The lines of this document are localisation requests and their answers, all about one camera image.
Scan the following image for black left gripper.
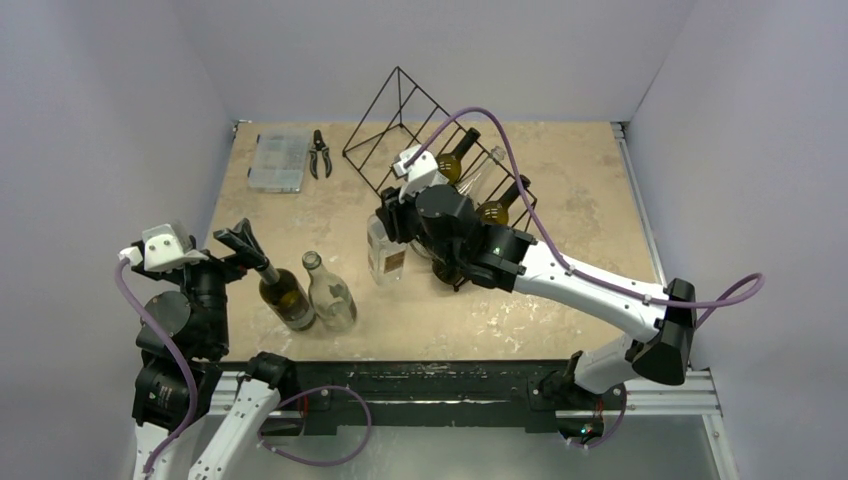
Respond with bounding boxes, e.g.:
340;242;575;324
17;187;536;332
135;216;263;350

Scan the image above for square clear bottle black cap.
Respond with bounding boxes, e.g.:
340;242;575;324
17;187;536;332
366;214;407;286

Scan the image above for dark green wine bottle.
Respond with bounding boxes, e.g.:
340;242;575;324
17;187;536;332
436;128;481;185

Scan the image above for clear champagne bottle black label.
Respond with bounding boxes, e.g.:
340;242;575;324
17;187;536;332
456;146;506;205

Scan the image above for clear glass bottle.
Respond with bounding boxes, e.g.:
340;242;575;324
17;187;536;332
302;251;358;333

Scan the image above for olive green wine bottle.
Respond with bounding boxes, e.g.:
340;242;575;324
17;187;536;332
431;175;531;289

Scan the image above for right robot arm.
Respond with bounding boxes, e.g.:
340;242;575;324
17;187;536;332
376;185;695;407

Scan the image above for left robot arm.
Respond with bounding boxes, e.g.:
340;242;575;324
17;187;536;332
115;218;270;479

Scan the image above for green wine bottle white label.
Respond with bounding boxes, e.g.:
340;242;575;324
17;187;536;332
256;262;316;332

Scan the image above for clear plastic screw organizer box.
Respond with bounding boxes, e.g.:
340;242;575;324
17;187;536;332
247;129;311;194

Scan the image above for black grey pliers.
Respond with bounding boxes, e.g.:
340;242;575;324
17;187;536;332
308;129;333;180

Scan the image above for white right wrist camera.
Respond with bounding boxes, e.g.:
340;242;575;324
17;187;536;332
391;144;448;203

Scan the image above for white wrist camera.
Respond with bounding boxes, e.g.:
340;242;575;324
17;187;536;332
391;144;448;203
118;220;209;273

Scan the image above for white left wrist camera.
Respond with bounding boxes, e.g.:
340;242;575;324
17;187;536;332
118;220;209;273

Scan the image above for black wire wine rack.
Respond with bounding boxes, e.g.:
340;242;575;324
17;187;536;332
341;66;539;293

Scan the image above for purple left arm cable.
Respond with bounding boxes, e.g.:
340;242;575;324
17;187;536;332
113;258;200;475

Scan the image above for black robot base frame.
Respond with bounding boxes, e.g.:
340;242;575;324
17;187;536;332
198;360;720;439

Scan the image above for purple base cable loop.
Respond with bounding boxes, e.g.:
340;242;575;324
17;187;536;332
256;385;372;468

